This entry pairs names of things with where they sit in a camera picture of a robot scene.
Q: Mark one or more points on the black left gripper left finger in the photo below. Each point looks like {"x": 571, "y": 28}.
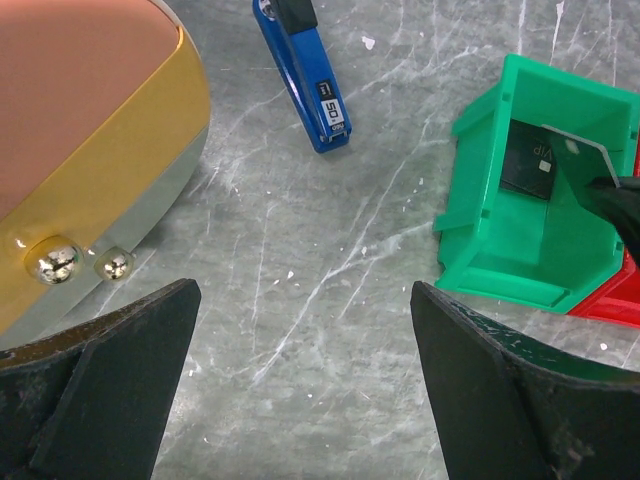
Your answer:
{"x": 92, "y": 401}

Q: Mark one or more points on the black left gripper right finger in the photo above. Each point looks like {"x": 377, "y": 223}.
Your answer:
{"x": 507, "y": 406}

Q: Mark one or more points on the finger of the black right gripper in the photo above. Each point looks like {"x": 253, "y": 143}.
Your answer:
{"x": 618, "y": 204}

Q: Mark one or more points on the black VIP card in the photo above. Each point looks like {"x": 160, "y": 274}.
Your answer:
{"x": 528, "y": 166}
{"x": 586, "y": 165}

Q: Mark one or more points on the green plastic bin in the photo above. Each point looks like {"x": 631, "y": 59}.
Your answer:
{"x": 501, "y": 244}

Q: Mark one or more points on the white drum with orange lid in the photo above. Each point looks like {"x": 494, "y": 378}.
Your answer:
{"x": 105, "y": 109}

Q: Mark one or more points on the red middle plastic bin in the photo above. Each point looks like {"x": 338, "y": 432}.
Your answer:
{"x": 616, "y": 300}

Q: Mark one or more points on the blue stapler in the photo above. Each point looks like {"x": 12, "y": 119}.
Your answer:
{"x": 289, "y": 28}

